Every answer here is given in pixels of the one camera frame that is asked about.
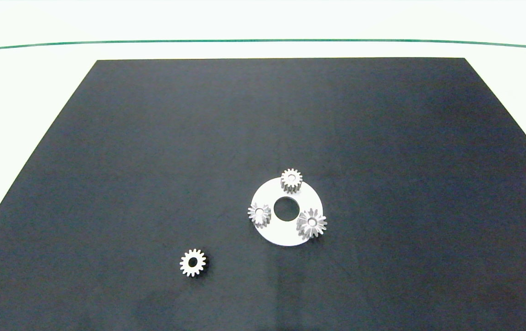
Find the large steel gear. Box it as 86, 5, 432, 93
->
296, 208, 328, 240

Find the round white pin plate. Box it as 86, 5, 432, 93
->
250, 177, 324, 247

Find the small steel gear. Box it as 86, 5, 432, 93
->
281, 168, 303, 194
247, 203, 272, 229
180, 249, 209, 278

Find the dark rectangular work mat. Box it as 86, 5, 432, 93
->
0, 57, 526, 331

